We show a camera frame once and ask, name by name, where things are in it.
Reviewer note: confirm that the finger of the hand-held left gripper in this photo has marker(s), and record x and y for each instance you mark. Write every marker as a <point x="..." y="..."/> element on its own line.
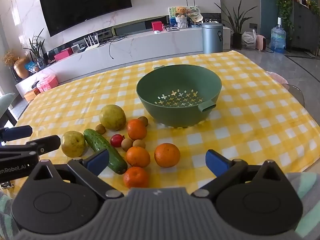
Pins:
<point x="17" y="133"/>
<point x="47" y="143"/>

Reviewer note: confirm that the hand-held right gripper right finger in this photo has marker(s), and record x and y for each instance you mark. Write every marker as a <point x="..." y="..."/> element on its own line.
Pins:
<point x="216" y="160"/>

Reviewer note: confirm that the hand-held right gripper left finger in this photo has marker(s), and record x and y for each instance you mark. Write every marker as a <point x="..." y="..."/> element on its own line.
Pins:
<point x="96" y="160"/>

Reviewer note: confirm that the yellow-green pear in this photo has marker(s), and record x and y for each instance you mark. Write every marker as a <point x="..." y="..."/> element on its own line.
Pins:
<point x="73" y="143"/>
<point x="112" y="117"/>

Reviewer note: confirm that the orange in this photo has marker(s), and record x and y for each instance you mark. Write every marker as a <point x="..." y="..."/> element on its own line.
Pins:
<point x="136" y="177"/>
<point x="136" y="129"/>
<point x="137" y="156"/>
<point x="167" y="155"/>

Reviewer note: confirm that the green colander bowl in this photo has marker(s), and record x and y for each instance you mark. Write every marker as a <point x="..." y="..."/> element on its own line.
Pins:
<point x="175" y="85"/>

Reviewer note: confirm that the green cucumber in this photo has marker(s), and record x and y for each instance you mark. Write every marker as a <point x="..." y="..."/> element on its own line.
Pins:
<point x="100" y="142"/>

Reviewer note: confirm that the small red tomato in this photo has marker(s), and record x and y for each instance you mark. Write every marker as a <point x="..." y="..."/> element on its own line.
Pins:
<point x="116" y="140"/>

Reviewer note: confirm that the orange box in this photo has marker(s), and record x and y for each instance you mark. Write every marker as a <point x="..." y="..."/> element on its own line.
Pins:
<point x="31" y="95"/>

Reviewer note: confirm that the yellow checkered tablecloth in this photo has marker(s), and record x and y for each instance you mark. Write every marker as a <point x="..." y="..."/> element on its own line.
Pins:
<point x="250" y="130"/>

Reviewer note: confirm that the pink storage boxes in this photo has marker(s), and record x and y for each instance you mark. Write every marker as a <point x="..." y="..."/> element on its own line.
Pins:
<point x="47" y="83"/>

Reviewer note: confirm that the brown round vase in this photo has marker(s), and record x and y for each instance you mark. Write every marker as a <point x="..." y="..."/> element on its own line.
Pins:
<point x="22" y="68"/>

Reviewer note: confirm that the thin-leaved potted plant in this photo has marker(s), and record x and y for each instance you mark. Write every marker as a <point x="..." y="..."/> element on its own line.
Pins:
<point x="37" y="48"/>

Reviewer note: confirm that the flat pink box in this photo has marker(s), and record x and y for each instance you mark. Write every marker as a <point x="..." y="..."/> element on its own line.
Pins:
<point x="63" y="55"/>

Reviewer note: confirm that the striped teal clothing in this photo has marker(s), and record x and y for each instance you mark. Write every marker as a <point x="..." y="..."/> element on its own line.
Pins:
<point x="307" y="192"/>

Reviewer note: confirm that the pink cushion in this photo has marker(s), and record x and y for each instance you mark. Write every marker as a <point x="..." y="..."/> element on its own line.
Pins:
<point x="276" y="77"/>

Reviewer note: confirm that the white router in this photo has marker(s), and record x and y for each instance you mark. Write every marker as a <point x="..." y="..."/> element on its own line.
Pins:
<point x="91" y="45"/>

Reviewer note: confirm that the blue-grey pedal trash can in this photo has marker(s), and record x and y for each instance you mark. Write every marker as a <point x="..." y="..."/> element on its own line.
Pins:
<point x="212" y="38"/>

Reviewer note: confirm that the white plastic bag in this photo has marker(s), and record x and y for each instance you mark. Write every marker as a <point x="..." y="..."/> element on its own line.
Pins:
<point x="249" y="40"/>

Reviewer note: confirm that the white marble television cabinet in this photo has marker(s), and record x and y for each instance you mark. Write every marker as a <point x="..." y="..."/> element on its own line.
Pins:
<point x="150" y="46"/>

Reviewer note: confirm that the pink heater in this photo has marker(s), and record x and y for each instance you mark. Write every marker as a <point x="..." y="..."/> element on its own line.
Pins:
<point x="261" y="42"/>

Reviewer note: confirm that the blue water jug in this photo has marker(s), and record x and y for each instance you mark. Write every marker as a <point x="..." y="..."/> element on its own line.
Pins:
<point x="278" y="38"/>

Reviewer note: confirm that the grey-green soundbar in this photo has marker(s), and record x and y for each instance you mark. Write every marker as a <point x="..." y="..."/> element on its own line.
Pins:
<point x="130" y="28"/>

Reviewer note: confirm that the tall-leaved potted plant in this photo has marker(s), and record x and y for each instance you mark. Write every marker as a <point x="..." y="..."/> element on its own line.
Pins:
<point x="236" y="22"/>

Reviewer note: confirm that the red box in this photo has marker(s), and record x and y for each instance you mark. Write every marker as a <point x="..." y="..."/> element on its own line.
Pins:
<point x="156" y="26"/>

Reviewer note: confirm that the brown teddy bear bouquet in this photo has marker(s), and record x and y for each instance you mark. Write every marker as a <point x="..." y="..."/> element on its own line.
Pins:
<point x="181" y="17"/>

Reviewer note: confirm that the green picture board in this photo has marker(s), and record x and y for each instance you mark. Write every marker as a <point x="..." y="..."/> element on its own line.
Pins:
<point x="193" y="12"/>

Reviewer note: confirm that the grey sideboard cabinet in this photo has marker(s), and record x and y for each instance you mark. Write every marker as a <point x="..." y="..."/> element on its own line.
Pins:
<point x="306" y="27"/>

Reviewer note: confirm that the trailing green vine plant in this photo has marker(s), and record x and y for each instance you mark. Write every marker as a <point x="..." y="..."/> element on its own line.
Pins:
<point x="285" y="0"/>

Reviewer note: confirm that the black wall television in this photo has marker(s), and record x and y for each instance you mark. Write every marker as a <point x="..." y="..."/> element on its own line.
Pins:
<point x="85" y="5"/>

